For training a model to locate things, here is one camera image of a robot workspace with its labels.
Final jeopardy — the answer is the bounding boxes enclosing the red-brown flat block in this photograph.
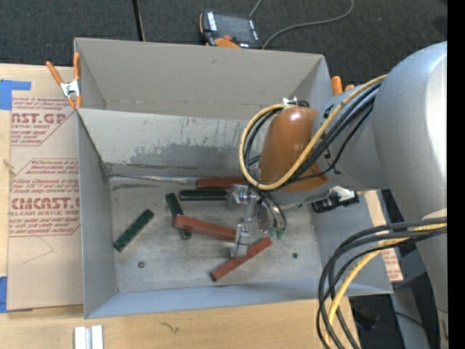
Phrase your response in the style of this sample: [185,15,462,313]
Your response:
[195,177,248,190]
[210,236,274,283]
[172,214,238,241]

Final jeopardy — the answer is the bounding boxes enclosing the dark green flat block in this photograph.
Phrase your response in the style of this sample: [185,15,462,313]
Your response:
[164,192,193,241]
[179,189,230,202]
[113,209,155,253]

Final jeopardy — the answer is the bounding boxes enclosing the grey metal bin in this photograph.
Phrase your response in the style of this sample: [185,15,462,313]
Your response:
[73,37,394,320]

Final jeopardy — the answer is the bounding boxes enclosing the brown cardboard board red print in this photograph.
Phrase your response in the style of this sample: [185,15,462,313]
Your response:
[0,63,405,314]

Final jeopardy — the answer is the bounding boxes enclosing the black cylinder on white bracket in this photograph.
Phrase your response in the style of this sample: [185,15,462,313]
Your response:
[311,185,360,214]

